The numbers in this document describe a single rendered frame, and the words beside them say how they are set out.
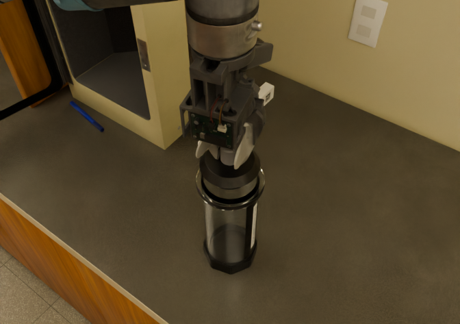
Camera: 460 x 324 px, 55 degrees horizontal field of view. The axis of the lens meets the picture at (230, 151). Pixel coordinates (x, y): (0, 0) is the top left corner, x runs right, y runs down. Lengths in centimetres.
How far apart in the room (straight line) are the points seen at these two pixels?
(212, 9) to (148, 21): 41
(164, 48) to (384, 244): 58
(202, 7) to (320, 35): 74
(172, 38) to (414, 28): 52
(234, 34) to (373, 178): 65
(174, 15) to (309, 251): 52
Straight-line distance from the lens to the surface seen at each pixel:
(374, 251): 92
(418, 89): 113
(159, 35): 87
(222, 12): 44
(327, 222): 93
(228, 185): 64
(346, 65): 117
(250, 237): 78
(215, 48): 46
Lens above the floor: 170
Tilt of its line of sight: 48 degrees down
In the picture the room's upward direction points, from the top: straight up
